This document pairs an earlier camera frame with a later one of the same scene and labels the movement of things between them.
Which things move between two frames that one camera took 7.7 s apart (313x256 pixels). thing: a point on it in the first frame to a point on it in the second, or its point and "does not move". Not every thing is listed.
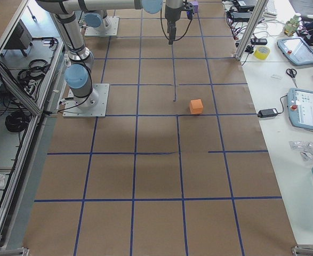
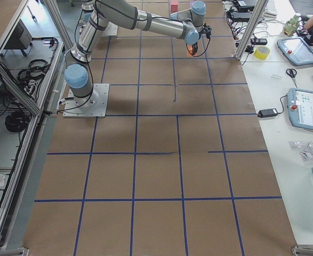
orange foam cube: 196,106 to 190,47
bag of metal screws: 308,150 does not move
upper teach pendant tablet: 298,51 does not move
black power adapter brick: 265,113 does not move
